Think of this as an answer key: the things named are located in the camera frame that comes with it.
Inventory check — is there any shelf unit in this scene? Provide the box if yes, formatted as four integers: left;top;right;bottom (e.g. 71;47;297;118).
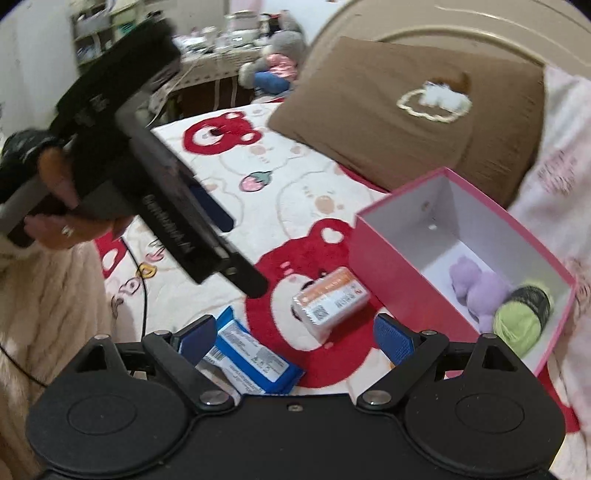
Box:
71;0;153;65

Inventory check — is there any black cable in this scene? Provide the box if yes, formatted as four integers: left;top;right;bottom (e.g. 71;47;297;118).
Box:
0;235;149;388

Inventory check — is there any blue wet wipes pack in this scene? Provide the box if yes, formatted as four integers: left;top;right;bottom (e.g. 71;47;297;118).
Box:
196;305;305;395

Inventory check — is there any green yarn ball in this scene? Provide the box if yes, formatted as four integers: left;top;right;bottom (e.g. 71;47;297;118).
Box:
492;282;555;358

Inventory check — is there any grey plush toy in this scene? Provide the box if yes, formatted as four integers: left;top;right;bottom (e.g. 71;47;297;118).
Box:
238;18;308;95

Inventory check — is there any person's left hand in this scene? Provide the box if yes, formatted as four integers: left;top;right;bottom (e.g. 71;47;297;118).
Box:
25;148;132;250

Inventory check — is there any pink cardboard box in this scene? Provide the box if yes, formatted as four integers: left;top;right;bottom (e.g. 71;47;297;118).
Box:
348;167;578;376

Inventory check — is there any beige headboard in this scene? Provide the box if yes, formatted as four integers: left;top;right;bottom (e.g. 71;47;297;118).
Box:
295;0;591;93

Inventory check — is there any person's left forearm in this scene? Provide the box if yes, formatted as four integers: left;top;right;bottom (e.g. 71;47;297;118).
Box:
0;237;114;462

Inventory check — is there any purple plush toy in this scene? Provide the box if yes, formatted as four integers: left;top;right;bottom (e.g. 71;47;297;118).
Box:
450;258;513;334

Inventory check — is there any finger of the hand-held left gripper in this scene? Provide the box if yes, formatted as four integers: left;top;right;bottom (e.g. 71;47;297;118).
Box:
221;249;269;297
189;182;234;233

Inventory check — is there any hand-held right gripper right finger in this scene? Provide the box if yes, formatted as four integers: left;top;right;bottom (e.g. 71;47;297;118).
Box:
355;313;525;412

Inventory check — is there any bear printed blanket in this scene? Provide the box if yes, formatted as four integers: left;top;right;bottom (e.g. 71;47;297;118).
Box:
92;102;591;480

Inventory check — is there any orange label plastic box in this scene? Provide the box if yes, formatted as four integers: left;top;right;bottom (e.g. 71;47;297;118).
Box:
291;267;371;341

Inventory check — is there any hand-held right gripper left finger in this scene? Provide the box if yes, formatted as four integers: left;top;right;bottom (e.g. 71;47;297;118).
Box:
65;315;236;413

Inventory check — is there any cloth covered side table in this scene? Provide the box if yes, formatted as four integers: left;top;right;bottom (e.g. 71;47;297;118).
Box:
171;28;273;117

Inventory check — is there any brown pillow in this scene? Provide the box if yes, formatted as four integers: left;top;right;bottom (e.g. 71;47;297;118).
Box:
268;36;546;208

